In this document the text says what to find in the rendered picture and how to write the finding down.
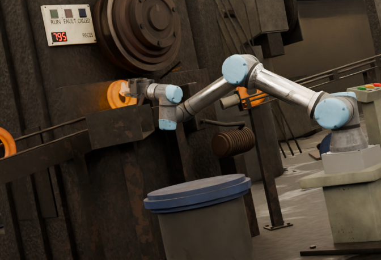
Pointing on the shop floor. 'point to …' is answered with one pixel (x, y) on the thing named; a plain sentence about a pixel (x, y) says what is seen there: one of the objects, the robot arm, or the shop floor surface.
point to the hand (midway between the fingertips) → (121, 92)
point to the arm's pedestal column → (351, 220)
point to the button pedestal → (371, 111)
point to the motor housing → (237, 163)
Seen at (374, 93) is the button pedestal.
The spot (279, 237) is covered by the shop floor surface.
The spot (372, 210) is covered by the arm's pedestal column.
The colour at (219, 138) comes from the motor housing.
